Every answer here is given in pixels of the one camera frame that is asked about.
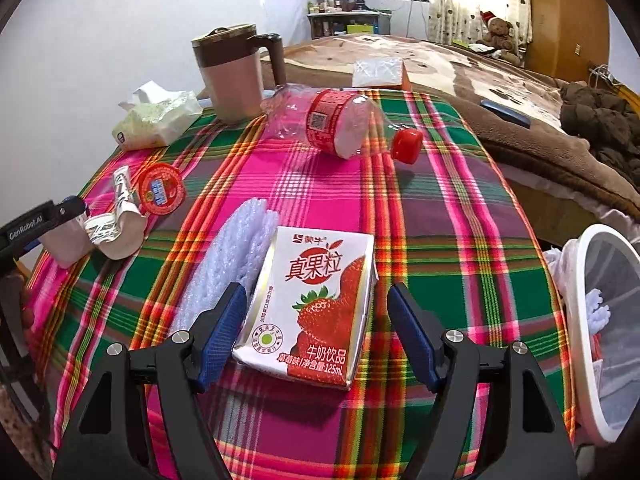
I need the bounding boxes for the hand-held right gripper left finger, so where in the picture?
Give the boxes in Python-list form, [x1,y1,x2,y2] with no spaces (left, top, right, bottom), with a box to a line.
[52,282,249,480]

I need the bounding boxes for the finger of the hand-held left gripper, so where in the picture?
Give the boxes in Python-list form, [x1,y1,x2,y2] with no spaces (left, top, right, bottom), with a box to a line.
[49,195,89,225]

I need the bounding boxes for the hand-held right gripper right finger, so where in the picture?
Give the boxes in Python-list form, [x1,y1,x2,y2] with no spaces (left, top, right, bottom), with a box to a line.
[387,282,581,480]

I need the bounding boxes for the printed wrapper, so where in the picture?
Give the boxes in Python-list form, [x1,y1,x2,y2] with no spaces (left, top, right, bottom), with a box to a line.
[84,167,149,261]

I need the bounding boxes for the white foam net sleeve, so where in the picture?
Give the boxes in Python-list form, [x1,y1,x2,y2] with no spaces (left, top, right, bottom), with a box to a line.
[585,287,612,334]
[172,199,280,333]

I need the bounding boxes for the strawberry milk carton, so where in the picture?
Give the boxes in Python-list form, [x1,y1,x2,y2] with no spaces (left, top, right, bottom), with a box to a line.
[231,226,376,391]

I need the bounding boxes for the white rimmed mesh trash bin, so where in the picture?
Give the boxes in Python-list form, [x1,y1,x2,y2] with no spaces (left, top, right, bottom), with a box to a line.
[564,224,640,445]

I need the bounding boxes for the person's left hand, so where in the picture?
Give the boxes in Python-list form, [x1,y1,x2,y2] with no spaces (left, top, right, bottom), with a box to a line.
[0,274,37,333]

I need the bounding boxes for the small red jelly cup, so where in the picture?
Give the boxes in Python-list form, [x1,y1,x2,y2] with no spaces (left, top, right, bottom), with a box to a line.
[137,162,187,216]

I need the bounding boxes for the soft tissue pack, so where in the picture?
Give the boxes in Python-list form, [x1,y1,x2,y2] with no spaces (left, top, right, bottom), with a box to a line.
[111,81,204,151]

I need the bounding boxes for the white plastic bag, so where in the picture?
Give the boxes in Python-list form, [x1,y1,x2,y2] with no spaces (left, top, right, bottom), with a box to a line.
[542,246,578,293]

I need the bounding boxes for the plaid tablecloth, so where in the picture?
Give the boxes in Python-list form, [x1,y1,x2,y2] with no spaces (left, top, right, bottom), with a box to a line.
[25,87,577,480]

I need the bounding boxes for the pink mug with brown lid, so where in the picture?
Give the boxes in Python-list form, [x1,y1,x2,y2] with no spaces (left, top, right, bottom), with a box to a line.
[191,23,287,124]

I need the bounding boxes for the crushed clear plastic bottle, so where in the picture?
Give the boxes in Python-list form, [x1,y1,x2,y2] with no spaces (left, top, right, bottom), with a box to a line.
[260,85,425,164]

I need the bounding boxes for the dark blue phone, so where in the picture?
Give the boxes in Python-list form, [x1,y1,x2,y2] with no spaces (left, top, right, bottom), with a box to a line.
[480,99,531,129]

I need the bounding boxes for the clear wrapped tissue packet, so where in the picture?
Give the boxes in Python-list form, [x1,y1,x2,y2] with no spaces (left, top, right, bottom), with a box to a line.
[351,57,412,91]

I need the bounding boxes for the brown fleece garment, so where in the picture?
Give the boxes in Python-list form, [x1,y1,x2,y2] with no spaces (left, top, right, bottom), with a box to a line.
[559,82,640,187]

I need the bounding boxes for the brown teddy bear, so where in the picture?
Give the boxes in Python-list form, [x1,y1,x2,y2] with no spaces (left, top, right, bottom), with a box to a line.
[475,10,522,66]

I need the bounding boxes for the cluttered small desk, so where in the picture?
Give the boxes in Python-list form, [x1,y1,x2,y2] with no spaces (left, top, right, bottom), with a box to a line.
[306,9,392,41]

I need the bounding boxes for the patterned curtain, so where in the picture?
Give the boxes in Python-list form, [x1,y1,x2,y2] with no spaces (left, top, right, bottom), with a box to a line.
[430,0,534,47]

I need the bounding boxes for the wooden wardrobe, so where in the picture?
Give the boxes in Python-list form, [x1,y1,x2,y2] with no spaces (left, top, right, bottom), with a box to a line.
[522,0,612,84]

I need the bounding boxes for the white charger cables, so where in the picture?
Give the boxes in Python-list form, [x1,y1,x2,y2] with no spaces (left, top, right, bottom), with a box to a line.
[589,62,622,87]

